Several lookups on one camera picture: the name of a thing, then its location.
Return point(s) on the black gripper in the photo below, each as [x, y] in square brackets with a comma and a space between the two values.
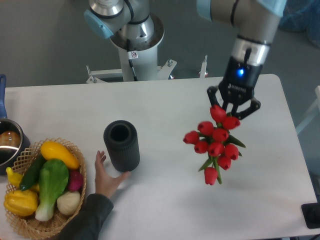
[237, 88]

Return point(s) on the red tulip bouquet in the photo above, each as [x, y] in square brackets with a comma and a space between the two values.
[214, 139]

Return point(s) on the dark grey ribbed vase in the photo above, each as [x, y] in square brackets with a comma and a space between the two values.
[121, 140]

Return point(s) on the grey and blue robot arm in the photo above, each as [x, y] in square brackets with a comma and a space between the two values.
[257, 21]

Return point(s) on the dark sleeved forearm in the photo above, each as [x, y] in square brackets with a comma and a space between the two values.
[89, 221]

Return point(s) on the person's bare hand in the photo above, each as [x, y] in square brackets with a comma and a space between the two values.
[105, 184]

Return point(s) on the black device at table edge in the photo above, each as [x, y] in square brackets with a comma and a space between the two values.
[311, 214]

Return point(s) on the purple radish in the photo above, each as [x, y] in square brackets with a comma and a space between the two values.
[75, 181]

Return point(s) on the yellow squash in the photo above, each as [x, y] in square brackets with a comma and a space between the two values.
[52, 150]

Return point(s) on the green bok choy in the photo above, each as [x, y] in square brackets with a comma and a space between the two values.
[53, 179]

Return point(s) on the white garlic bulb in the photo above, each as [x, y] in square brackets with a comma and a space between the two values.
[68, 203]

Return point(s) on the woven wicker basket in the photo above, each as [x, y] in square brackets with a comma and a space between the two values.
[29, 226]

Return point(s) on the dark green cucumber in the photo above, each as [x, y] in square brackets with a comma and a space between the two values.
[32, 174]

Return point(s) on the yellow banana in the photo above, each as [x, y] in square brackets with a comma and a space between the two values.
[15, 179]

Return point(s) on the yellow bell pepper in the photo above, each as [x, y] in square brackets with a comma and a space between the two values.
[21, 203]

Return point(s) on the white frame at right edge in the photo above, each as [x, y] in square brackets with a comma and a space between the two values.
[310, 113]

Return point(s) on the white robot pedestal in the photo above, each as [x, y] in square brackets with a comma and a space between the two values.
[137, 46]

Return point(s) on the steel pot with blue handle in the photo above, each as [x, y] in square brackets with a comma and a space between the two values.
[13, 140]

